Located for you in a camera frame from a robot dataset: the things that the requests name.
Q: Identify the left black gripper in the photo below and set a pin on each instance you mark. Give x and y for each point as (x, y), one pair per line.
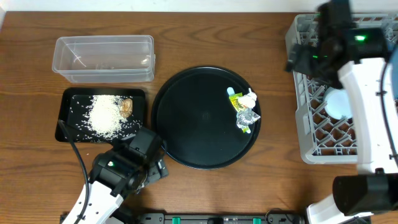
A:
(158, 170)

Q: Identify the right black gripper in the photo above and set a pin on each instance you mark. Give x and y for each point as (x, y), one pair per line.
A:
(298, 58)

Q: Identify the white light-blue bowl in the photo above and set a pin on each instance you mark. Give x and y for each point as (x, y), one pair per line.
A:
(337, 103)

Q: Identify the white tissue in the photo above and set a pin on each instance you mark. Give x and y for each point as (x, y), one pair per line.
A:
(248, 100)

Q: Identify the brown food scrap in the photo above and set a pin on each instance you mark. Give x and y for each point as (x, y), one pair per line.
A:
(126, 107)

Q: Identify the light blue plastic spoon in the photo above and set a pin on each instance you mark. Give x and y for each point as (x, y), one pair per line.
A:
(230, 91)

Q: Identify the green yellow wrapper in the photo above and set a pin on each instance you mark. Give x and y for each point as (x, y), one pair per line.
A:
(234, 99)

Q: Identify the foil wrapper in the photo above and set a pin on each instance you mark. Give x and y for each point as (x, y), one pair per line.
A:
(246, 117)

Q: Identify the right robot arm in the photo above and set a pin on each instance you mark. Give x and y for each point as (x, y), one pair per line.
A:
(357, 60)

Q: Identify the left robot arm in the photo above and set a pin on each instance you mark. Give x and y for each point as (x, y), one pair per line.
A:
(114, 176)

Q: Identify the grey dishwasher rack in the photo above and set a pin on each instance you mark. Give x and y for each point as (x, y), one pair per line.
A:
(322, 139)

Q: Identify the round black serving tray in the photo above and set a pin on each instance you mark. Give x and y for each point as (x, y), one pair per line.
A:
(193, 114)

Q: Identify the scattered rice grains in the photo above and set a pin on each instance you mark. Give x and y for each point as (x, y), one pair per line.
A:
(97, 118)

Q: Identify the black rectangular tray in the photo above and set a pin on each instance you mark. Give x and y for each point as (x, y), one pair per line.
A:
(138, 96)

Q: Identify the clear plastic bin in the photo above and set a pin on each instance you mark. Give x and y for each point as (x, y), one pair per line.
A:
(105, 58)

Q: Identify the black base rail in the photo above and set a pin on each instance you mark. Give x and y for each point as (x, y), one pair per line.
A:
(275, 216)

